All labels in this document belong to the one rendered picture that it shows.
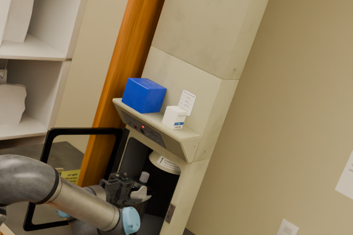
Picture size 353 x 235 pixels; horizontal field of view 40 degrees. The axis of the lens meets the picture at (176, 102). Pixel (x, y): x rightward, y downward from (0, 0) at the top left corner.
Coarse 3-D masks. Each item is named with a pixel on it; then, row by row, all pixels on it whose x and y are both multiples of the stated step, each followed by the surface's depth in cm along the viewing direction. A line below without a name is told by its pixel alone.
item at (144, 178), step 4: (144, 172) 170; (136, 176) 171; (140, 176) 169; (144, 176) 168; (148, 176) 169; (132, 180) 168; (136, 180) 168; (140, 180) 169; (144, 180) 168; (148, 180) 171; (136, 184) 166; (140, 184) 166; (144, 184) 167; (148, 184) 168; (152, 184) 170; (148, 188) 167; (152, 188) 169
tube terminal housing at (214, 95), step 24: (144, 72) 172; (168, 72) 165; (192, 72) 159; (168, 96) 166; (216, 96) 154; (192, 120) 160; (216, 120) 161; (144, 144) 173; (192, 168) 162; (192, 192) 170
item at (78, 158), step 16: (64, 128) 159; (80, 128) 163; (96, 128) 168; (112, 128) 173; (64, 144) 162; (80, 144) 166; (96, 144) 171; (112, 144) 176; (48, 160) 160; (64, 160) 164; (80, 160) 169; (96, 160) 174; (64, 176) 167; (80, 176) 172; (96, 176) 177; (48, 208) 169
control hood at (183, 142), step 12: (120, 108) 165; (144, 120) 158; (156, 120) 158; (168, 132) 152; (180, 132) 154; (192, 132) 158; (168, 144) 158; (180, 144) 150; (192, 144) 155; (180, 156) 159; (192, 156) 159
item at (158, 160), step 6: (150, 156) 176; (156, 156) 173; (162, 156) 172; (156, 162) 172; (162, 162) 171; (168, 162) 170; (162, 168) 170; (168, 168) 170; (174, 168) 170; (180, 174) 171
